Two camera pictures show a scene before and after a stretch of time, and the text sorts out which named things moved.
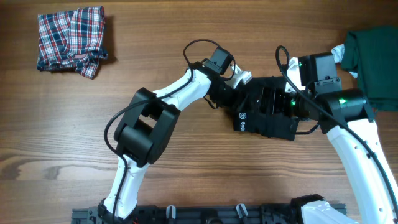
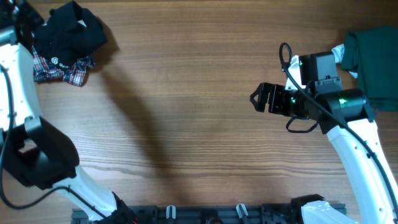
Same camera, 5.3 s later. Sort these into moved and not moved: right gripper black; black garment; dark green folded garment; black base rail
Moved: black garment
Not moved: dark green folded garment; right gripper black; black base rail
